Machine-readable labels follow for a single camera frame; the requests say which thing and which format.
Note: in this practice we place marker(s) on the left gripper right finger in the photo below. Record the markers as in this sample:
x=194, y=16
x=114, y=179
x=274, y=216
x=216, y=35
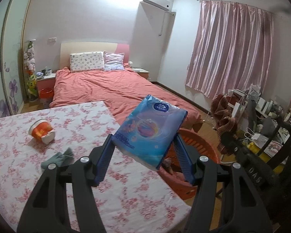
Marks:
x=186, y=164

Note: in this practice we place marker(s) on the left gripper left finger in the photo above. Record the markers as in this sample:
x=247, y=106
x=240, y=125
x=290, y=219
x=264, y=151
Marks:
x=101, y=157

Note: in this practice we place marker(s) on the grey green sock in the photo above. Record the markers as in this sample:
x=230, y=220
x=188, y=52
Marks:
x=60, y=159

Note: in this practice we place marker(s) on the blue tissue pack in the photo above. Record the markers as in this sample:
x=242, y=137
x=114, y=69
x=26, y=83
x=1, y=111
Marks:
x=148, y=131

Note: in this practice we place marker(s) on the orange white paper cup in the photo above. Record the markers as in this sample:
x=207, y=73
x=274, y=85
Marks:
x=42, y=131

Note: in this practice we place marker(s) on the yellow cushion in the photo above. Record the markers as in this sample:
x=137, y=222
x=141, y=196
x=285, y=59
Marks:
x=269, y=153

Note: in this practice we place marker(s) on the cluttered desk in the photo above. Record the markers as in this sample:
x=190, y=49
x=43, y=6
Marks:
x=266, y=121

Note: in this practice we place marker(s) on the brown striped garment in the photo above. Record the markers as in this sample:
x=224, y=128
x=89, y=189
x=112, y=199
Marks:
x=225, y=123

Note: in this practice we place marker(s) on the bed with coral duvet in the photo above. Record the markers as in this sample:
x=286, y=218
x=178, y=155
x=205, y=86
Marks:
x=120, y=90

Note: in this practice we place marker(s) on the small orange bin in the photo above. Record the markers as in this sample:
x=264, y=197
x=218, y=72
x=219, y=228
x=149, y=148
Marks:
x=46, y=96

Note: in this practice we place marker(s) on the left pink nightstand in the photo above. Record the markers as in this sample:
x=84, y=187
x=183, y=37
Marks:
x=46, y=82

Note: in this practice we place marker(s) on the right nightstand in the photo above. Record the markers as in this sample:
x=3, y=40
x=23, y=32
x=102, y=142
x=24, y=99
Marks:
x=140, y=71

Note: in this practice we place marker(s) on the striped pink pillow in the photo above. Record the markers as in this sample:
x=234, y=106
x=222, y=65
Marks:
x=114, y=61

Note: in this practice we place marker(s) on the floral white pillow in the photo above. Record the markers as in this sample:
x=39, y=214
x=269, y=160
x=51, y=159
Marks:
x=86, y=61

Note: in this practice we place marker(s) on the pink striped curtain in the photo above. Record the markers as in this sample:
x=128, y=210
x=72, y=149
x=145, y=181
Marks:
x=233, y=48

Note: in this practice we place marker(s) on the hanging plush toy stack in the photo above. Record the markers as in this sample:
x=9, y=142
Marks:
x=30, y=71

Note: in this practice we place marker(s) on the sliding floral wardrobe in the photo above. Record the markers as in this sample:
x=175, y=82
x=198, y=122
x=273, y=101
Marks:
x=13, y=15

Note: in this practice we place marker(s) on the white wall socket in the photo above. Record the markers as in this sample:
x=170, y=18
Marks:
x=52, y=39

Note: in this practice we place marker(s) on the white wall air conditioner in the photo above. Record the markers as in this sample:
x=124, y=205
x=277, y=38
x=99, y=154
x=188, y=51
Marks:
x=161, y=4

